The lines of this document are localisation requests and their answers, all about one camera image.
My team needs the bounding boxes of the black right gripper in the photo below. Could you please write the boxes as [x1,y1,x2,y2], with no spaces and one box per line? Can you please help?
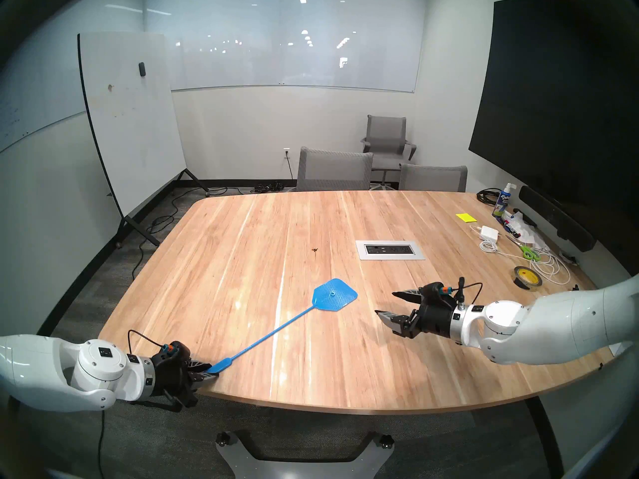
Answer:
[374,286,458,339]

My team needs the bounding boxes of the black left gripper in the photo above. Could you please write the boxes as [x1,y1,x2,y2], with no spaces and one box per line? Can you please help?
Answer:
[150,353,220,410]

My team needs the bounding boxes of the blue plastic fly swatter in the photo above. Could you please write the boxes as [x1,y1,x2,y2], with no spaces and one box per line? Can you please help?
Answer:
[207,278,359,375]

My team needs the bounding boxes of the silver table power outlet box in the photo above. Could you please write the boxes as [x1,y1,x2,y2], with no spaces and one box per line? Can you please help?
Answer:
[355,240,426,261]

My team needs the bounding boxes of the black and yellow tape roll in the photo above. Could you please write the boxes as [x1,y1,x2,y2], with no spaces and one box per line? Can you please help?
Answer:
[513,265,543,291]

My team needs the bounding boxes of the grey mesh office chair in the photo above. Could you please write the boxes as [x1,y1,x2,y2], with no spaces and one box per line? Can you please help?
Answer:
[297,147,374,192]
[398,164,468,193]

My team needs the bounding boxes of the clear bag of markers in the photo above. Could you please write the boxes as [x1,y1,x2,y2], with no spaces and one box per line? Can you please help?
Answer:
[501,210,550,249]

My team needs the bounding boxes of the whiteboard cleaner spray bottle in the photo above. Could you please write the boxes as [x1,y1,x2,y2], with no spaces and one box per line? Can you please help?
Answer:
[492,183,518,218]

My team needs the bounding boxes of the black video sound bar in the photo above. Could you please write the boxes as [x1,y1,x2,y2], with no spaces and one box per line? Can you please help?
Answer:
[518,185,597,252]

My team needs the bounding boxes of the grey office chair with armrests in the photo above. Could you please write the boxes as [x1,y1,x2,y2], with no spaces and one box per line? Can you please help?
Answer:
[360,115,417,189]

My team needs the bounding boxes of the mobile whiteboard on black stand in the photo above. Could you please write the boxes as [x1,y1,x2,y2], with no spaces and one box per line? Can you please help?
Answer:
[77,32,210,249]

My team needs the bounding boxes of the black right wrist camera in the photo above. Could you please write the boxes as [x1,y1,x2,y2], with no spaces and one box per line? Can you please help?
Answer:
[423,282,456,302]

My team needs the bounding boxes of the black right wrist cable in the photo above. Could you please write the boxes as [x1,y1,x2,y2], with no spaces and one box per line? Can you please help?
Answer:
[452,277,484,306]

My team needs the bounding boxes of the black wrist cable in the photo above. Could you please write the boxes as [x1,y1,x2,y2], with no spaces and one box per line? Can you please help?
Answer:
[452,277,484,306]
[127,329,165,354]

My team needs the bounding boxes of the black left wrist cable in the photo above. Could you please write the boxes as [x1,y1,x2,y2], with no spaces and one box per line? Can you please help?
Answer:
[127,329,165,354]

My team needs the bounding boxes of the white charging cable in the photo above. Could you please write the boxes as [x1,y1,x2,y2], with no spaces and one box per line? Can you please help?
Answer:
[469,225,572,285]

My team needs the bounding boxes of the long black power cord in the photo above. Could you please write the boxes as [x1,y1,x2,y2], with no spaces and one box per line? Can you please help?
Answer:
[131,186,250,280]

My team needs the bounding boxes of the green handled scissors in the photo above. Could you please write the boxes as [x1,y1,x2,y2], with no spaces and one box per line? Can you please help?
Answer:
[505,235,541,262]

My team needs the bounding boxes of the large black wall screen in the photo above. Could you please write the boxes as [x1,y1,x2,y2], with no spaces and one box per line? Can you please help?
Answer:
[468,0,639,276]

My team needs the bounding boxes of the large glass wall whiteboard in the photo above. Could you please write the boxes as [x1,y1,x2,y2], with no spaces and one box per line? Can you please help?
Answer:
[144,0,427,93]

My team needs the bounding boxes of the glass wall board with handwriting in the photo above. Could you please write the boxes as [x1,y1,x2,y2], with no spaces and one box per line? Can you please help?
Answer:
[0,0,145,154]

